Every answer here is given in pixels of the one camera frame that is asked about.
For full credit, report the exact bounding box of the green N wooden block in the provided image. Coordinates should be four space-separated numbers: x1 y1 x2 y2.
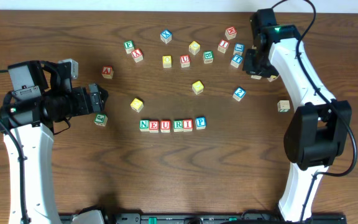
139 119 150 132

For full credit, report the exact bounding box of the red E wooden block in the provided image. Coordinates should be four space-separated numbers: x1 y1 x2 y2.
149 120 160 133

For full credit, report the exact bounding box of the red u block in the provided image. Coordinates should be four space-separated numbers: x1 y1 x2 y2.
180 55 191 68
160 120 171 133

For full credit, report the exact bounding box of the blue P wooden block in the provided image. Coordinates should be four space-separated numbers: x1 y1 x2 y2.
195 116 206 129

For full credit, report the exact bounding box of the green R wooden block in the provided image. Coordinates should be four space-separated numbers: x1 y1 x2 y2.
173 120 183 132

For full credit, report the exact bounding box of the red i block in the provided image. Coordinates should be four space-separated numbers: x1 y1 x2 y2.
183 119 193 132
218 39 229 54

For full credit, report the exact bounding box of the yellow S wooden block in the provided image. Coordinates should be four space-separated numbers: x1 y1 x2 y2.
251 75 262 80

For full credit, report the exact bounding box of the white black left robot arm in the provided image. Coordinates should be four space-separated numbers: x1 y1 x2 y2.
0 59 108 223

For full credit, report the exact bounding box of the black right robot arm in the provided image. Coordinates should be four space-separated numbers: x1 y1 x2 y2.
243 8 356 223

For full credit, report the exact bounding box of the blue T wooden block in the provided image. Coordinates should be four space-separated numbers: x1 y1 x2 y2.
231 54 244 68

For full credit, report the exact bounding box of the blue L wooden block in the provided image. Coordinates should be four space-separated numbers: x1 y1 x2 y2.
233 43 245 56

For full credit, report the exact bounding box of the yellow block with picture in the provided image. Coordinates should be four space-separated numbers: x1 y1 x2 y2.
267 75 279 82

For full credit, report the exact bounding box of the green J wooden block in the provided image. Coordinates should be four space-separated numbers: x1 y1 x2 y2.
94 113 108 126

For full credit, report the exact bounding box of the red A wooden block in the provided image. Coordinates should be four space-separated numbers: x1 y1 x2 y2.
101 66 114 79

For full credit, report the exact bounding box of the blue 2 wooden block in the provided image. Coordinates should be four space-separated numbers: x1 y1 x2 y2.
232 87 246 101

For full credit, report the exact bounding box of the red H wooden block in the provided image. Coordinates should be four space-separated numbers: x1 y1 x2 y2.
225 26 237 40

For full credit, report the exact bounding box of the yellow 2 wooden block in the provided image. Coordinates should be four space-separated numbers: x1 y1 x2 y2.
131 98 144 113

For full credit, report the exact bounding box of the green B wooden block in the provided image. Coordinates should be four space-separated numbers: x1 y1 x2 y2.
203 50 214 63

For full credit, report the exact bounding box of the green 7 wooden block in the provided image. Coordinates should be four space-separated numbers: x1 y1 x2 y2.
277 100 290 113

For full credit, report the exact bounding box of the red X wooden block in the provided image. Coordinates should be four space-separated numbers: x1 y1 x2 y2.
131 49 144 63

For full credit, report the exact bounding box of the green F wooden block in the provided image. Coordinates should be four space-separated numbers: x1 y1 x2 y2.
124 40 135 54

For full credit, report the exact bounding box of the yellow block upper middle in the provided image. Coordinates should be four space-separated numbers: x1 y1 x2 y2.
189 40 201 55

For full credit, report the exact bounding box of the yellow block lower middle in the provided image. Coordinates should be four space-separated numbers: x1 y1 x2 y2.
192 80 204 95

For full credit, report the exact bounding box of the yellow O wooden block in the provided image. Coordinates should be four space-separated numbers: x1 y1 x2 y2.
162 55 172 68

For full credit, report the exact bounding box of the blue X wooden block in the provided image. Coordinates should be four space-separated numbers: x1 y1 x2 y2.
160 29 172 44

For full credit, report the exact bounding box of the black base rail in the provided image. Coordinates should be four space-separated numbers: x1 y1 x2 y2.
60 210 347 224

